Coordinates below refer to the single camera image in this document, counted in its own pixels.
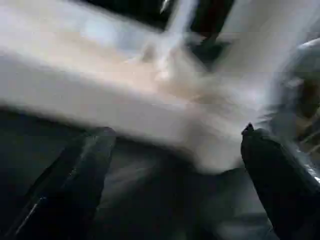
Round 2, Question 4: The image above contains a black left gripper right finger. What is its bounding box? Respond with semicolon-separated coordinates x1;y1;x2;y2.
240;122;320;240

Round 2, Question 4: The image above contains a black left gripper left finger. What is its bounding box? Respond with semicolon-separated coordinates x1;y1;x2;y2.
9;126;117;240

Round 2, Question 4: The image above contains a white plastic table top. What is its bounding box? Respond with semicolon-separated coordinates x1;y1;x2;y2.
0;0;276;176

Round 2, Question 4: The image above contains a black plastic mat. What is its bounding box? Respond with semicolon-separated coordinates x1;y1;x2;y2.
0;104;320;240

